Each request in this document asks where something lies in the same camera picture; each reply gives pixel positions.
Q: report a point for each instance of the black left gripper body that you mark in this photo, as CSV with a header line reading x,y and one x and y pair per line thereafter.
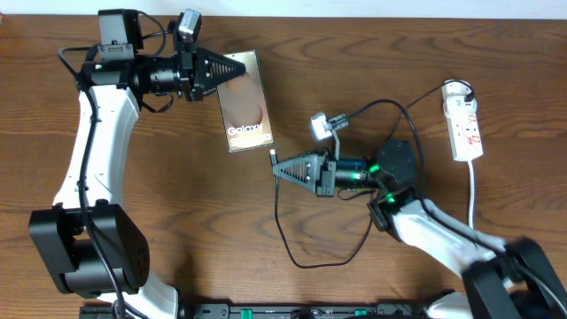
x,y
185,54

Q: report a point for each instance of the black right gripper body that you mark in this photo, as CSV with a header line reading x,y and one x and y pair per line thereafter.
x,y
327,180

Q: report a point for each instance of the Galaxy S25 Ultra smartphone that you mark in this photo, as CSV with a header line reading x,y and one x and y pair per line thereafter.
x,y
244,108

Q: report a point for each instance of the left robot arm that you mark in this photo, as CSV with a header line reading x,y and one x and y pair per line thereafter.
x,y
87,242

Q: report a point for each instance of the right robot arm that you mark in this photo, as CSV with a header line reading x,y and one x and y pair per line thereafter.
x,y
502,279

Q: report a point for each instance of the white power strip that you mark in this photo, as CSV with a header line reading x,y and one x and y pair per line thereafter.
x,y
460,108

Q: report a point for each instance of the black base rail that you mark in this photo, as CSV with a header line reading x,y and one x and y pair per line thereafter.
x,y
383,310

